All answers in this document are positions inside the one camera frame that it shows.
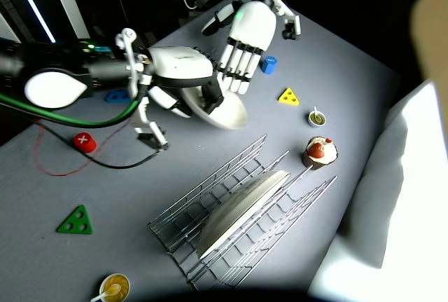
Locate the yellow triangle block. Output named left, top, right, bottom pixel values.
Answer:
left=278, top=87, right=301, bottom=107

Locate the beige blurred object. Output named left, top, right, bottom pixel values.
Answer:
left=409, top=0, right=448, bottom=82

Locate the white light strip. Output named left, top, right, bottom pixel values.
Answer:
left=8, top=0, right=57, bottom=43

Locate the red cylinder with white cross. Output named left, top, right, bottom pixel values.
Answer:
left=72, top=132, right=97, bottom=153

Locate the cupcake with cream and strawberry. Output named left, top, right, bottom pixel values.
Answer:
left=302, top=136, right=340, bottom=171

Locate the white plate with ginkgo print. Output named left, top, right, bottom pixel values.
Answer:
left=181, top=86, right=249, bottom=130
left=196, top=170, right=292, bottom=260

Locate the silver wire dish rack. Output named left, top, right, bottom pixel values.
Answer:
left=147, top=135, right=340, bottom=291

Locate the white spoon in yellow bowl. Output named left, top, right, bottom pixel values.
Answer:
left=90, top=283, right=123, bottom=302

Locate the blue triangle block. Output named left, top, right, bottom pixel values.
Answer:
left=104, top=88, right=130, bottom=103

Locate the small cup of green sauce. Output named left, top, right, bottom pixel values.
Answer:
left=307, top=109, right=328, bottom=128

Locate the small bowl of yellow food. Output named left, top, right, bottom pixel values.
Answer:
left=99, top=273, right=132, bottom=302

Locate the white post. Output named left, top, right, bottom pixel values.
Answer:
left=44, top=0, right=91, bottom=41

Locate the grey panel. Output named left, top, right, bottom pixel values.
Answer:
left=0, top=11, right=21, bottom=42

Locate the green triangle block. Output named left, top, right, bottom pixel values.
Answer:
left=56, top=204, right=94, bottom=235

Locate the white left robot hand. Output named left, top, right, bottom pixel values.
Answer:
left=201, top=0, right=277, bottom=95

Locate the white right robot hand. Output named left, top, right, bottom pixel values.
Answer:
left=146, top=46, right=225, bottom=119

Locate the blue hexagonal block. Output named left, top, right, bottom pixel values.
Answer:
left=260, top=55, right=278, bottom=76

